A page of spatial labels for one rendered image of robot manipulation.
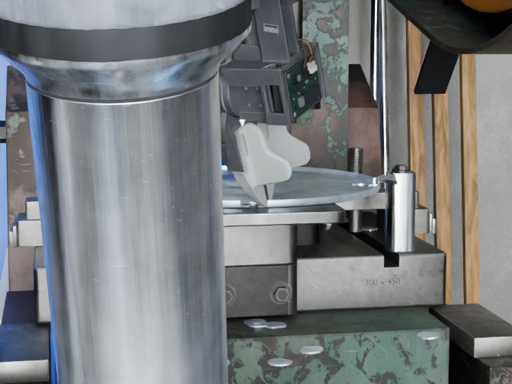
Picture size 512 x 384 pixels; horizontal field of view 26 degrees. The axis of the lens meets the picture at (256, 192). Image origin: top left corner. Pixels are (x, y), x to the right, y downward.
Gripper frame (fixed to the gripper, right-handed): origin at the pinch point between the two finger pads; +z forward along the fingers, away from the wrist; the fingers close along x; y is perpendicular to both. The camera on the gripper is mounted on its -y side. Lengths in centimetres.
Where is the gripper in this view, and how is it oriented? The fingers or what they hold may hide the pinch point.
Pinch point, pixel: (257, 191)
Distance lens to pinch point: 105.8
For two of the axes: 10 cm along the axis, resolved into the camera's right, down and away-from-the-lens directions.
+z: 1.7, 9.0, 4.0
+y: 8.4, 0.8, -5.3
